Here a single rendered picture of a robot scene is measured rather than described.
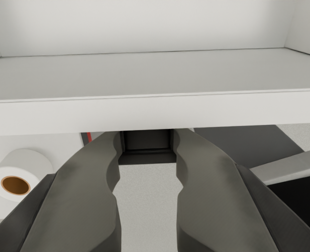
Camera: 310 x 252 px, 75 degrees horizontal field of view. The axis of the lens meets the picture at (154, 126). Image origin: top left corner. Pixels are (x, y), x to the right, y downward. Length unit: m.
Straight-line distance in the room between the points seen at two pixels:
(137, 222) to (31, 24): 1.70
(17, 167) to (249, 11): 0.31
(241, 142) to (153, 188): 1.03
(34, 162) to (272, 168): 0.39
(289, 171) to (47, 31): 0.40
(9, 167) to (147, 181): 1.18
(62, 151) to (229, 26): 0.27
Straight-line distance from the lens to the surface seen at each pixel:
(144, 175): 1.41
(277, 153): 0.52
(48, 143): 0.34
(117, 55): 0.17
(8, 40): 0.20
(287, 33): 0.21
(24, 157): 0.34
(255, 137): 0.56
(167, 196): 1.57
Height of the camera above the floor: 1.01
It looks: 59 degrees down
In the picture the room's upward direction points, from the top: 176 degrees clockwise
